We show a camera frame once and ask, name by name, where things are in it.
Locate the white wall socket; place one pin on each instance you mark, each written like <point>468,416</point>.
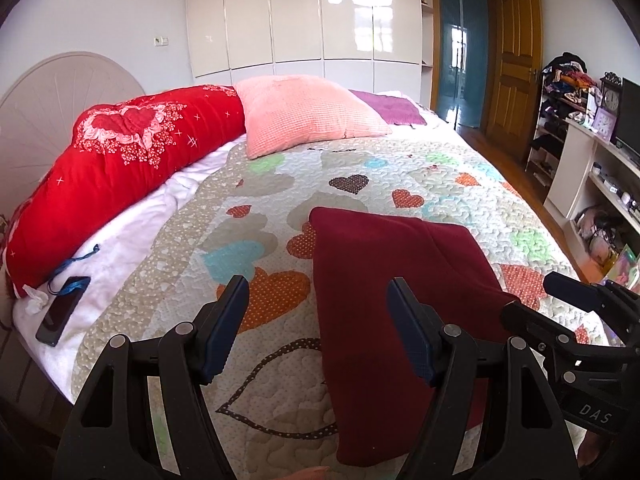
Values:
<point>160,40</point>

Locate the crumpled white tissue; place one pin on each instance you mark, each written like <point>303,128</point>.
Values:
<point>35,300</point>

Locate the dark red garment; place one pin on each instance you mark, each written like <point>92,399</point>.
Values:
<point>380,260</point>

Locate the teal glass doorway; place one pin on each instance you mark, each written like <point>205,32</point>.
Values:
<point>462,50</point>

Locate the purple table clock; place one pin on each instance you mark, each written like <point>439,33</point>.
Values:
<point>605,124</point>

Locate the black smartphone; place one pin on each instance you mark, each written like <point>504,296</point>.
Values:
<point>62,312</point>

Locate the black television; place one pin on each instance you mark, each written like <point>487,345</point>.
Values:
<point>629,115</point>

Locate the pink bag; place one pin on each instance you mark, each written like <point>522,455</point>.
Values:
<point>597,235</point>

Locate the glossy white wardrobe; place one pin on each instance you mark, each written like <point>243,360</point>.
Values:
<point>300,10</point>

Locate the colourful printed box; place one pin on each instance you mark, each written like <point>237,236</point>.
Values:
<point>624,267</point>

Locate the pile of clothes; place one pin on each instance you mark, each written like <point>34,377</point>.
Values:
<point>570,75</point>

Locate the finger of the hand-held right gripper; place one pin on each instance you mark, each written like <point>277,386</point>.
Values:
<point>530,322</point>
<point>570,287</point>

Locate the dark ornate clock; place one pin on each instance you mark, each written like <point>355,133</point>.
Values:
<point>611,92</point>

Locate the red floral bolster pillow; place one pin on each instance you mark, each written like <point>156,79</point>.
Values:
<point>125,170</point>

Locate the purple pillow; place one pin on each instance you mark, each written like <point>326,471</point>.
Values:
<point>390,107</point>

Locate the wooden door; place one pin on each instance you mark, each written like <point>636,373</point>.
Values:
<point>517,60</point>

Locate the white fleece blanket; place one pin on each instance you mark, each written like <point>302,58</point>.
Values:
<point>130,240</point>

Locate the heart patterned quilted bedspread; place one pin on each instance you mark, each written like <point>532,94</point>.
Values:
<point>280,195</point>

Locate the white media cabinet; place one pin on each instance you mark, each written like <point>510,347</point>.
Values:
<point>570,170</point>

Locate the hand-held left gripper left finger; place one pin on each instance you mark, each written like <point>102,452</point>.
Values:
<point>230,320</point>

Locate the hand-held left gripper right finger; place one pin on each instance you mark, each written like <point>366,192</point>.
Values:
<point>405,320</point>

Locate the round beige headboard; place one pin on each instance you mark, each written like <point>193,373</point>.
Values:
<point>45,90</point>

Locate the pink pillow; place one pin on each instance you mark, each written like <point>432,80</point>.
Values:
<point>300,110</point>

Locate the open shelf rack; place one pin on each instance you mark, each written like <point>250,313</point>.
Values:
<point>550,130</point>

